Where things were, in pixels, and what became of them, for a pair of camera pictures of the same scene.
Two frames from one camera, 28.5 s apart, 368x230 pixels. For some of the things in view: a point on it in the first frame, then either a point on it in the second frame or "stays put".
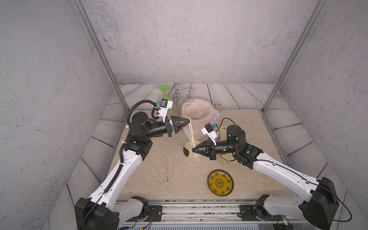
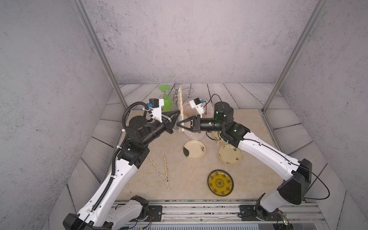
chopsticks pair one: (153, 164) stays put
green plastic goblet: (165, 88) stays put
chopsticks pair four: (192, 135) to (180, 109)
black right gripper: (210, 150) to (196, 121)
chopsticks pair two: (166, 173) stays put
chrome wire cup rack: (178, 92) stays put
